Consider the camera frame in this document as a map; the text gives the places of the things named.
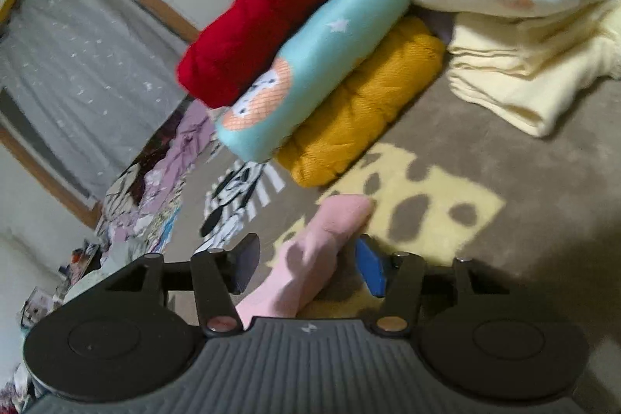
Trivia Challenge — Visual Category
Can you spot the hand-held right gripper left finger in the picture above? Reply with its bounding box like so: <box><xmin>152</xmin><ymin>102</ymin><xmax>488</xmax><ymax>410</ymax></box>
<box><xmin>103</xmin><ymin>233</ymin><xmax>261</xmax><ymax>338</ymax></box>

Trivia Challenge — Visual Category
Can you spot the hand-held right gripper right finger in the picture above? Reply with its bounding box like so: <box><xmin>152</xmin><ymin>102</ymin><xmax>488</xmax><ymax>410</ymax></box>
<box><xmin>354</xmin><ymin>235</ymin><xmax>511</xmax><ymax>340</ymax></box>

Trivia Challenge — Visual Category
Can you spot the pink sweatshirt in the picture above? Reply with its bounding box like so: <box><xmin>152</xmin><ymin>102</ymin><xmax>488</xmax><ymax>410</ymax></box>
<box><xmin>235</xmin><ymin>195</ymin><xmax>375</xmax><ymax>331</ymax></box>

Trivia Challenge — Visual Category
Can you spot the purple crumpled bedding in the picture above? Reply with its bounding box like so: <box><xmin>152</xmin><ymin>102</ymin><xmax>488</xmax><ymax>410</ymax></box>
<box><xmin>97</xmin><ymin>101</ymin><xmax>217</xmax><ymax>246</ymax></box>

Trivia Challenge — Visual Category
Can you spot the brown printed blanket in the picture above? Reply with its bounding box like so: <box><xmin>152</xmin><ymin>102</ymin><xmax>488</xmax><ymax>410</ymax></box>
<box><xmin>194</xmin><ymin>0</ymin><xmax>621</xmax><ymax>349</ymax></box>

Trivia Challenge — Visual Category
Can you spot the mustard yellow knit sweater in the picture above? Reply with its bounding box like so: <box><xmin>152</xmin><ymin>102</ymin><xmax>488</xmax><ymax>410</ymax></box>
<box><xmin>274</xmin><ymin>16</ymin><xmax>446</xmax><ymax>188</ymax></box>

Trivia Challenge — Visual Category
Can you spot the cluttered bedside table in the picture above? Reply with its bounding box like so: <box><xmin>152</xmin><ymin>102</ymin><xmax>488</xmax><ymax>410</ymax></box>
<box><xmin>19</xmin><ymin>238</ymin><xmax>104</xmax><ymax>330</ymax></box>

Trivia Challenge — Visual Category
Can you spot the teal printed folded garment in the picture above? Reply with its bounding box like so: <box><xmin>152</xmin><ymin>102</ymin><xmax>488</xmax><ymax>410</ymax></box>
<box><xmin>215</xmin><ymin>0</ymin><xmax>413</xmax><ymax>163</ymax></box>

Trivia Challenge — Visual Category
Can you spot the red knit folded sweater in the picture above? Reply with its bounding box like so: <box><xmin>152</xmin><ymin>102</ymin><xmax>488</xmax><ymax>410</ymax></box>
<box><xmin>177</xmin><ymin>0</ymin><xmax>366</xmax><ymax>109</ymax></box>

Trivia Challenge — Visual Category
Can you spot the pale yellow folded cloth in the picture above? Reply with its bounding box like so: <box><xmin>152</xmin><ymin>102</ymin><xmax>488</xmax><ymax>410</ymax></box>
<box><xmin>446</xmin><ymin>0</ymin><xmax>621</xmax><ymax>139</ymax></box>

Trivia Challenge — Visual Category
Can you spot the grey sheer curtain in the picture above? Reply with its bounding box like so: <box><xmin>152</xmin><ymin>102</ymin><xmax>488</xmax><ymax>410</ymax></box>
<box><xmin>0</xmin><ymin>0</ymin><xmax>193</xmax><ymax>202</ymax></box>

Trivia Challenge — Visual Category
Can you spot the wooden window frame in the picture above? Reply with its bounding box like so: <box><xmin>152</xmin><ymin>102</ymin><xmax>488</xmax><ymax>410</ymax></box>
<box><xmin>0</xmin><ymin>0</ymin><xmax>201</xmax><ymax>230</ymax></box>

